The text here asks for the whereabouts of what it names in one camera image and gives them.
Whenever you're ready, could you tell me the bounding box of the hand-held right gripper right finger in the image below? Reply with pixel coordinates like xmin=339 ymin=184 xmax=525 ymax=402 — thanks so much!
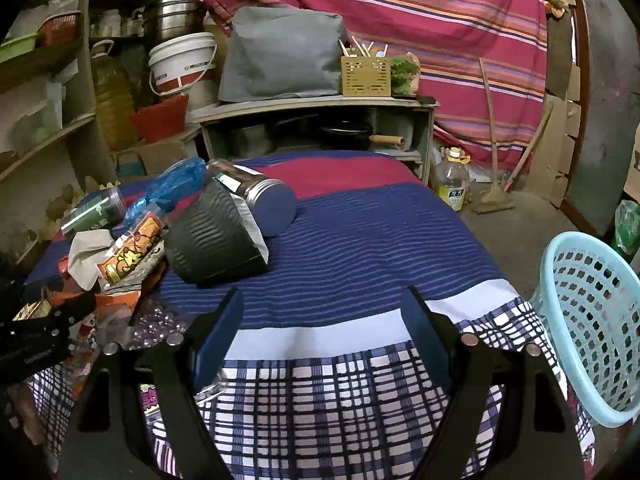
xmin=400 ymin=285 xmax=588 ymax=480

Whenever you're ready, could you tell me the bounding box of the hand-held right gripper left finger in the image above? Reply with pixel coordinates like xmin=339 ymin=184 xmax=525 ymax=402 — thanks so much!
xmin=55 ymin=287 xmax=246 ymax=480

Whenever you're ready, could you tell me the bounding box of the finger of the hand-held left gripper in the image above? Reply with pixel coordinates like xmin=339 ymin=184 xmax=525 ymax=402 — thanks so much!
xmin=47 ymin=291 xmax=97 ymax=322

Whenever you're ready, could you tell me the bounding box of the orange snack packet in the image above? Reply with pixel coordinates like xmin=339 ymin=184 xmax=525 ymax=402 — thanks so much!
xmin=60 ymin=255 xmax=141 ymax=341

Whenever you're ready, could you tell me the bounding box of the black foil snack bag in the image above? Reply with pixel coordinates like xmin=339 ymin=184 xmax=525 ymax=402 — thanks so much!
xmin=164 ymin=177 xmax=271 ymax=286

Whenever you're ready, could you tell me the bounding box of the crumpled tissue paper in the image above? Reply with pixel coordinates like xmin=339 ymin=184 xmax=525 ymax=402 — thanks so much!
xmin=67 ymin=230 xmax=116 ymax=291

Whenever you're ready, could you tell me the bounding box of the clear bubble plastic wrapper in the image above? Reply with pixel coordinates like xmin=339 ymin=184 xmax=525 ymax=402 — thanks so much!
xmin=107 ymin=295 xmax=191 ymax=351

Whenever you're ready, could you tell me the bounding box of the yellow printed snack packet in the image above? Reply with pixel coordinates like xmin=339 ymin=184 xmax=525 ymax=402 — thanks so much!
xmin=97 ymin=212 xmax=166 ymax=286

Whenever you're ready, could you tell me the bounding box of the green labelled jar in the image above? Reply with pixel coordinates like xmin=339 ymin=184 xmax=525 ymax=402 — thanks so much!
xmin=61 ymin=186 xmax=126 ymax=237

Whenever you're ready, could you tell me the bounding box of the striped checked tablecloth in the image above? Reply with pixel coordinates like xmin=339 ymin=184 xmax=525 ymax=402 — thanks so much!
xmin=25 ymin=150 xmax=596 ymax=480

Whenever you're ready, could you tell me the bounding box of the yellow capped oil bottle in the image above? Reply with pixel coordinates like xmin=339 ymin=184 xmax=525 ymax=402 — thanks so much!
xmin=434 ymin=147 xmax=473 ymax=212

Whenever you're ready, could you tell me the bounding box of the glass jar with brown contents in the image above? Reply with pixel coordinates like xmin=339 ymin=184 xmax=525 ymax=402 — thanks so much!
xmin=206 ymin=158 xmax=298 ymax=237

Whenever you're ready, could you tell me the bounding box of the blue plastic bag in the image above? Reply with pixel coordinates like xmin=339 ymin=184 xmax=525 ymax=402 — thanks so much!
xmin=122 ymin=156 xmax=208 ymax=226

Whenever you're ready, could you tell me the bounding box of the light blue plastic basket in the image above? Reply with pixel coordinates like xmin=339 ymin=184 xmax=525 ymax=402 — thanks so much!
xmin=531 ymin=231 xmax=640 ymax=428

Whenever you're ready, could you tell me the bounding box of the straw broom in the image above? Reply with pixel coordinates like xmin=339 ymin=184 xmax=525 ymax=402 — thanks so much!
xmin=472 ymin=57 xmax=516 ymax=213

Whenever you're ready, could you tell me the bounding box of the brown cardboard box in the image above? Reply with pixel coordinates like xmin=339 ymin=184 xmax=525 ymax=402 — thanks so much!
xmin=135 ymin=140 xmax=201 ymax=176

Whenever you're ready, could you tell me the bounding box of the grey metal pot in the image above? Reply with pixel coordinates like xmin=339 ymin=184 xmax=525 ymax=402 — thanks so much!
xmin=230 ymin=125 xmax=273 ymax=156

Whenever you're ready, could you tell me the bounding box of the red plastic basket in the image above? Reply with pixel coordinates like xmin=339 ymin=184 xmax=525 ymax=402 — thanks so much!
xmin=127 ymin=95 xmax=191 ymax=143

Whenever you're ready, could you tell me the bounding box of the large yellow oil jug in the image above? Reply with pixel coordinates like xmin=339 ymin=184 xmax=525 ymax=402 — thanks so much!
xmin=90 ymin=40 xmax=138 ymax=151

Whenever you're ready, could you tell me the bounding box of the black wok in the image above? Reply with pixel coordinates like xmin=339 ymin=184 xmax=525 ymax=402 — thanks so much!
xmin=317 ymin=119 xmax=373 ymax=150

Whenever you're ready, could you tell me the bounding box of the wooden corner shelf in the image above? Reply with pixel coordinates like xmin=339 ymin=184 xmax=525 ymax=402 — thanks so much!
xmin=0 ymin=0 xmax=121 ymax=261

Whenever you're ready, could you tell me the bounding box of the green plastic bag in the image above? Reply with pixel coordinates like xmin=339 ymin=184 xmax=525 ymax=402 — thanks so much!
xmin=612 ymin=200 xmax=640 ymax=261

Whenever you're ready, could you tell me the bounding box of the wooden low cabinet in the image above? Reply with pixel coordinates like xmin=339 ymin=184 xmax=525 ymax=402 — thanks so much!
xmin=192 ymin=95 xmax=441 ymax=186

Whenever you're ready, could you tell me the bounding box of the yellow chopstick holder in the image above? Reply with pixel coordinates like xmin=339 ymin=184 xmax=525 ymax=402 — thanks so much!
xmin=341 ymin=55 xmax=392 ymax=97

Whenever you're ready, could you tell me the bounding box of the green leafy vegetable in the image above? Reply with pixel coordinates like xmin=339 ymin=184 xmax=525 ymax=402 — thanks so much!
xmin=390 ymin=55 xmax=421 ymax=95

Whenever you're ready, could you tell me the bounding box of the white plastic bucket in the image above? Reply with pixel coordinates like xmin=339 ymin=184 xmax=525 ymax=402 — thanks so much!
xmin=148 ymin=32 xmax=219 ymax=97

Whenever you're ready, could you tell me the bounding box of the grey fabric cover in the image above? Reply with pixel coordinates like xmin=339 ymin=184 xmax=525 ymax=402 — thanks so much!
xmin=218 ymin=6 xmax=348 ymax=103

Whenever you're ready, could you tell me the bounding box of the bunch of chopsticks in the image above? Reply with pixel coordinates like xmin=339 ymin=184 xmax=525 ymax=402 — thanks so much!
xmin=340 ymin=35 xmax=391 ymax=58

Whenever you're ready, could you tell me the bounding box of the stainless steel pot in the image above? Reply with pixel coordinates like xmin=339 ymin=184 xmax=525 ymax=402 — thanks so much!
xmin=142 ymin=0 xmax=208 ymax=43

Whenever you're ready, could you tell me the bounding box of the red striped hanging cloth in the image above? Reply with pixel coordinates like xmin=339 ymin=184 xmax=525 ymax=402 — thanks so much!
xmin=192 ymin=0 xmax=551 ymax=171

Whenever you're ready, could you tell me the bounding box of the red handled stick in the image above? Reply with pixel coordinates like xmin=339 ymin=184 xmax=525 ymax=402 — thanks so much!
xmin=505 ymin=105 xmax=553 ymax=191

